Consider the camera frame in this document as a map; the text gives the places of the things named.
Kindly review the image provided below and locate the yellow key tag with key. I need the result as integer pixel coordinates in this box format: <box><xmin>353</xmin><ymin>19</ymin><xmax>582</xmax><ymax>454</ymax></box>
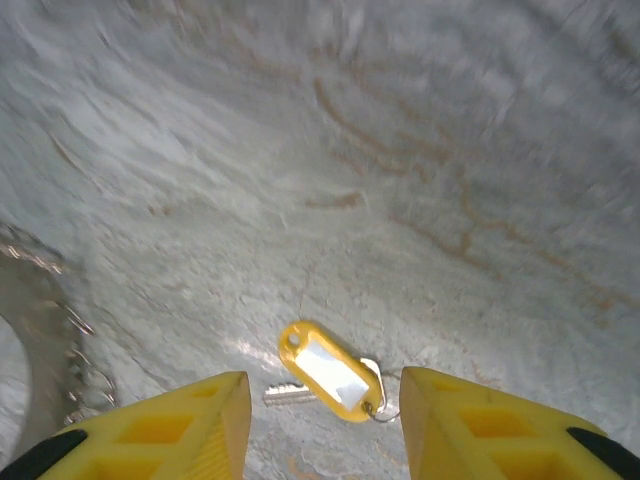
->
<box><xmin>262</xmin><ymin>319</ymin><xmax>402</xmax><ymax>425</ymax></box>

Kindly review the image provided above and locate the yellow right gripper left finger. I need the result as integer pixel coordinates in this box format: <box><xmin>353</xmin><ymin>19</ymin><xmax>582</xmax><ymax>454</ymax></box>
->
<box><xmin>0</xmin><ymin>370</ymin><xmax>251</xmax><ymax>480</ymax></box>

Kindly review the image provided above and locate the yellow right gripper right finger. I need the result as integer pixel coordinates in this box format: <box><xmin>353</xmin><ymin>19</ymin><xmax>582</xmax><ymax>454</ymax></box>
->
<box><xmin>399</xmin><ymin>366</ymin><xmax>640</xmax><ymax>480</ymax></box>

